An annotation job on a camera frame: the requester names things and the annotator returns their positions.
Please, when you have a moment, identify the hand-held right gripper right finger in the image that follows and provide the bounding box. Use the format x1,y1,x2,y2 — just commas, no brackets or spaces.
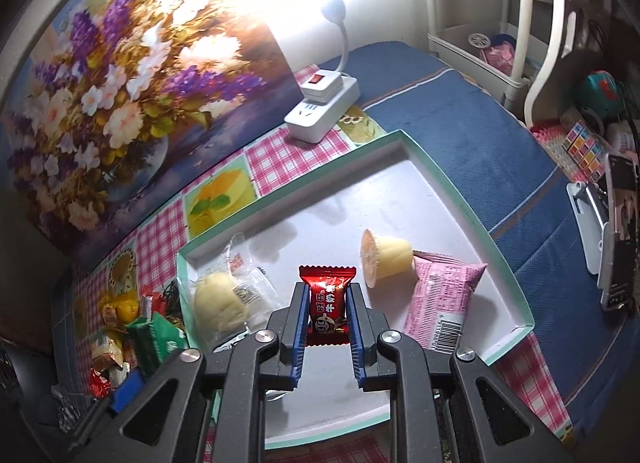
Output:
345,282,576,463

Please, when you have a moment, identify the white adapter with red switch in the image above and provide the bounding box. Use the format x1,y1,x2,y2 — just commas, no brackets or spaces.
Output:
298,69,346,101

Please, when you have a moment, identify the white shelf rack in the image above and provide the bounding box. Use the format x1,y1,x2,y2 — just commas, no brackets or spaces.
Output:
415,0,640,126

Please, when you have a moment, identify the yellow jelly cup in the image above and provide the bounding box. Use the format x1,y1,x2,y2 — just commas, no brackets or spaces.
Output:
361,229,416,289

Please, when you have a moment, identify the pink patterned pouch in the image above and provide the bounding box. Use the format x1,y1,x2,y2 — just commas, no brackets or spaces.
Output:
482,35,518,74

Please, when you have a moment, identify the clear packet with white bun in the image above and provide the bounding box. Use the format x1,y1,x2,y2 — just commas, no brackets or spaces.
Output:
192,233,281,349

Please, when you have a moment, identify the teal cardboard tray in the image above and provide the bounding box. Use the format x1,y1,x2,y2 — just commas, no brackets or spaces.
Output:
176,129,536,451

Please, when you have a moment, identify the silver foil wrapper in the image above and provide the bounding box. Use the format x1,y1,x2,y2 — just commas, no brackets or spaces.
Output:
52,385,93,431

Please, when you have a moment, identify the teal round object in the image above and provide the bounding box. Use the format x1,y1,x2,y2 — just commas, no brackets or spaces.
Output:
575,70,623,114

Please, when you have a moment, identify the green striped snack packet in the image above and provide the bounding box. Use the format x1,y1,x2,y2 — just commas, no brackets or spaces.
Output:
125,319,163,379

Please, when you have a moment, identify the colourful checkered box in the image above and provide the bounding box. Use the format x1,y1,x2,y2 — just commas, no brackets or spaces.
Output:
562,118,608,178

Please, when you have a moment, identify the pink snack packet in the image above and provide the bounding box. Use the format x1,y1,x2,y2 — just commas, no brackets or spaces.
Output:
402,250,488,355

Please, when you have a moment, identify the white phone stand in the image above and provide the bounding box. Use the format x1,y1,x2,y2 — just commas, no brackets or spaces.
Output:
566,182,613,289

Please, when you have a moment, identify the white power strip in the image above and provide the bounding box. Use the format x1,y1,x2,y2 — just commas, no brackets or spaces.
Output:
284,78,362,144

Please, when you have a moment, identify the black smartphone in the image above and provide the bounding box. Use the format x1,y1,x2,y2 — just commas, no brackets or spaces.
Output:
600,153,640,311

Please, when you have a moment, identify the flower painting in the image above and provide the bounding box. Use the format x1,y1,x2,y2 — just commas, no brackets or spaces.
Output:
0,0,306,271

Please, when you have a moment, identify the red candy packet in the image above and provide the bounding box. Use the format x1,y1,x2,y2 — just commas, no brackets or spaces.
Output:
298,264,357,346
90,368,116,396

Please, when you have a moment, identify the white gooseneck lamp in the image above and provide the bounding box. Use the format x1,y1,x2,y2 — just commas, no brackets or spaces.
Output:
320,0,351,78

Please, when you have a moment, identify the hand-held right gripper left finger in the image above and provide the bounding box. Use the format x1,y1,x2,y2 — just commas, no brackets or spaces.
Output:
60,282,311,463

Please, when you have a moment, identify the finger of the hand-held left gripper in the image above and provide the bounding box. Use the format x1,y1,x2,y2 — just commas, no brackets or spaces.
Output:
70,370,146,449

